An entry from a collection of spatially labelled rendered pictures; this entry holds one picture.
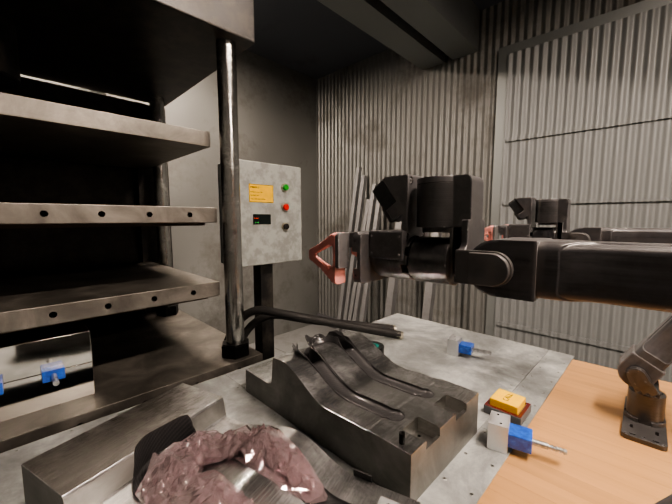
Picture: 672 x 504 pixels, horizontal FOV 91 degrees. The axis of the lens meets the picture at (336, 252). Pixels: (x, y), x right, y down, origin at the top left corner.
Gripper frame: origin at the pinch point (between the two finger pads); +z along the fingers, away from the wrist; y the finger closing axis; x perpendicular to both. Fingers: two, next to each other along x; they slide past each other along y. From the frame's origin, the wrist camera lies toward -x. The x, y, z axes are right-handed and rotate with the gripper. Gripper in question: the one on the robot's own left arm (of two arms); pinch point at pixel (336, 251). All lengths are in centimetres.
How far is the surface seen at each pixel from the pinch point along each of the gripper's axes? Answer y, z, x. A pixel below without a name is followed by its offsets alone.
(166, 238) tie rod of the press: -21, 130, 3
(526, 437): -29, -21, 36
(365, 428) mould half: -5.2, -1.8, 31.4
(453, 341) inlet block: -65, 9, 35
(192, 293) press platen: -7, 71, 18
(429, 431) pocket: -14.2, -9.3, 33.0
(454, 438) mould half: -19.7, -11.6, 36.0
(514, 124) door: -224, 36, -72
